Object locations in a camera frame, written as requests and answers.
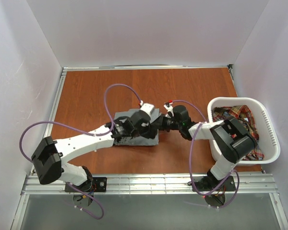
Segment white plastic laundry basket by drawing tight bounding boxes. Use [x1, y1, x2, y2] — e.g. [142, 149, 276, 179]
[207, 97, 280, 166]

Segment aluminium front frame rail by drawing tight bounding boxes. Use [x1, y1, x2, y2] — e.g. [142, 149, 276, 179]
[21, 172, 278, 195]

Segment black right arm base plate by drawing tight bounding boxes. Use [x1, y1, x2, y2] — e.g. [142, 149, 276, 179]
[193, 176, 236, 192]

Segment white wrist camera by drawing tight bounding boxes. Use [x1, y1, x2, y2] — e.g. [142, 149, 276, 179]
[164, 100, 174, 118]
[138, 100, 155, 127]

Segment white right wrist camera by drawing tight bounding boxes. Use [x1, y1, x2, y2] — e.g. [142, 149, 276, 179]
[164, 100, 174, 118]

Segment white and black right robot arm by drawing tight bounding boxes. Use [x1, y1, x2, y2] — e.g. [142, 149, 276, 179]
[152, 105, 257, 193]

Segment red plaid shirt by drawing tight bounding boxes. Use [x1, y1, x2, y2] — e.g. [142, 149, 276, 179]
[212, 105, 264, 161]

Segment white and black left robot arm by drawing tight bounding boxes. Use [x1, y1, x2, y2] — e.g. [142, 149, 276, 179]
[31, 109, 161, 190]

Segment grey long sleeve shirt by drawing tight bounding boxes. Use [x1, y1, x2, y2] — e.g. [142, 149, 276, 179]
[114, 109, 159, 146]

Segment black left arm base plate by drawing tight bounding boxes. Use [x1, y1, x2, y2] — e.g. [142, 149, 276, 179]
[73, 177, 107, 193]

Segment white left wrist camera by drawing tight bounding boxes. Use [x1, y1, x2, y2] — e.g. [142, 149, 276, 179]
[138, 100, 155, 127]

